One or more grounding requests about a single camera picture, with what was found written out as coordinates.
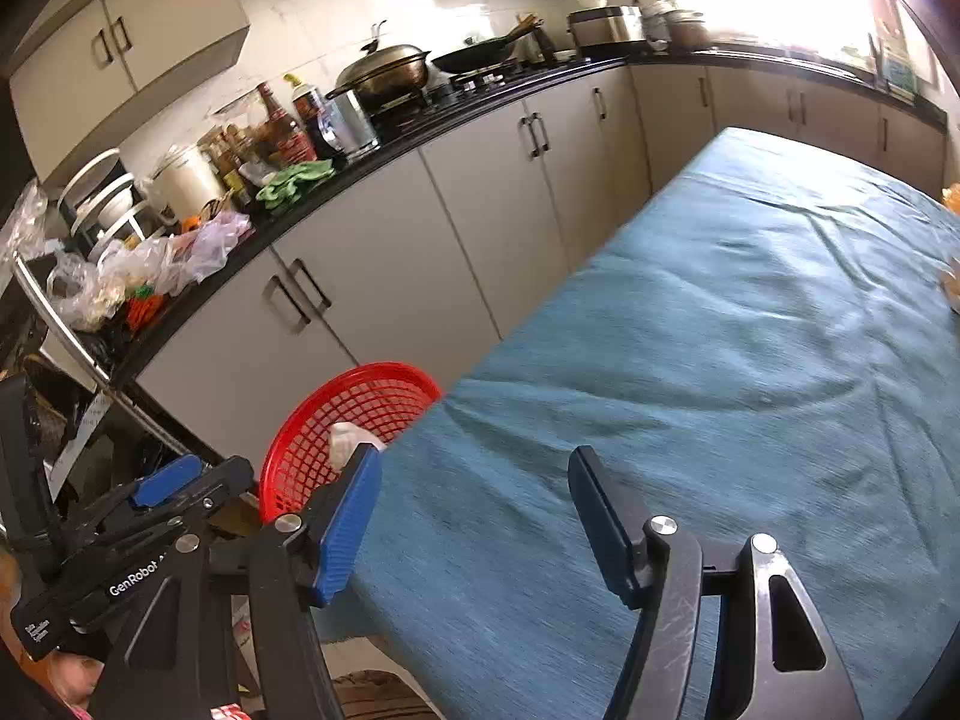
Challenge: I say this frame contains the steel rice cooker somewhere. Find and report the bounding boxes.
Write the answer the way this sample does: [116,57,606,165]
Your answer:
[568,5,647,53]

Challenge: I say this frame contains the pile of clear plastic bags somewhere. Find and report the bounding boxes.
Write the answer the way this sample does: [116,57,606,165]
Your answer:
[45,210,252,331]

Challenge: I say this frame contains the brown pot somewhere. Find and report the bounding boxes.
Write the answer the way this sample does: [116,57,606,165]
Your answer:
[667,11,710,50]

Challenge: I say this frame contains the black kitchen countertop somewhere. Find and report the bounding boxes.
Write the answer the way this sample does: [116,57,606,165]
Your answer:
[97,49,947,391]

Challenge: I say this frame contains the crumpled white tissue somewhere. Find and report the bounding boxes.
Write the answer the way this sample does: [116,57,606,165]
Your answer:
[328,422,387,470]

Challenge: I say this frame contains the white base cabinets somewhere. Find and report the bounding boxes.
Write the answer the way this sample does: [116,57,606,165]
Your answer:
[135,64,947,466]

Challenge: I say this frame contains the metal storage rack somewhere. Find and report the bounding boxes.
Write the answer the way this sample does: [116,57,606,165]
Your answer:
[0,251,226,511]

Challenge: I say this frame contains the red plastic basket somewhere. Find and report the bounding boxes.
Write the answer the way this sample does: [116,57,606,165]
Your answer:
[257,362,443,533]

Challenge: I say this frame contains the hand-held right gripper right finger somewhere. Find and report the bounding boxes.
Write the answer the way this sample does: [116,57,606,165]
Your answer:
[568,446,863,720]

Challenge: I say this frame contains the white bowl rack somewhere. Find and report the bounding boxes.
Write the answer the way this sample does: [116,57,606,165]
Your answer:
[58,148,151,256]

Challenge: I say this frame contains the striped floor mat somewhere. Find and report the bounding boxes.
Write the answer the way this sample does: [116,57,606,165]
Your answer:
[330,671,443,720]

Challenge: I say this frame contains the gas stove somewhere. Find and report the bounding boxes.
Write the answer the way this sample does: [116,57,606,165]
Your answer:
[367,60,541,128]

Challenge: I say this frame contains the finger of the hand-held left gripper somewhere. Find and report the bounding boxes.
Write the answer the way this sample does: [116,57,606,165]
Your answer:
[191,456,256,541]
[71,456,203,537]

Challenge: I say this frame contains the orange net bag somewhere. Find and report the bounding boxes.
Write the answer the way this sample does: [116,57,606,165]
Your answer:
[124,285,166,332]

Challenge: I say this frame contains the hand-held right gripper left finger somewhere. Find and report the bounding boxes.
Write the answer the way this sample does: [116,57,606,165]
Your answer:
[86,442,383,720]

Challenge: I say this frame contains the blue tablecloth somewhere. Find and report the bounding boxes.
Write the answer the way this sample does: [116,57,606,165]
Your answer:
[319,126,960,720]

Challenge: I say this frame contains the wok with metal lid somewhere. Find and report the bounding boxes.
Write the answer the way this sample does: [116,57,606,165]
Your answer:
[326,43,434,110]

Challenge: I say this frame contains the large white wall cabinet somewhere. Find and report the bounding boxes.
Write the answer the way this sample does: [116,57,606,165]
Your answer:
[7,0,251,185]

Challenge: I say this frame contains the utensil holder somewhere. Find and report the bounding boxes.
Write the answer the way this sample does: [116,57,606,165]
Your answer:
[514,13,556,65]

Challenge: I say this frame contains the white rice cooker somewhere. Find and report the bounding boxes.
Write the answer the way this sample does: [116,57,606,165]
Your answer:
[142,142,226,230]

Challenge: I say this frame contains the green cloth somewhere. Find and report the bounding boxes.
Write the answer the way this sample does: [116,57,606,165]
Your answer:
[255,160,336,209]

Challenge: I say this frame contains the group of condiment bottles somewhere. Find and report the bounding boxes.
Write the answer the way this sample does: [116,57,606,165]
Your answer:
[202,75,331,192]

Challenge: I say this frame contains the black frying pan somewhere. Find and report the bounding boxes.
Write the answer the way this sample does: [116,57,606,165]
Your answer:
[431,37,526,76]

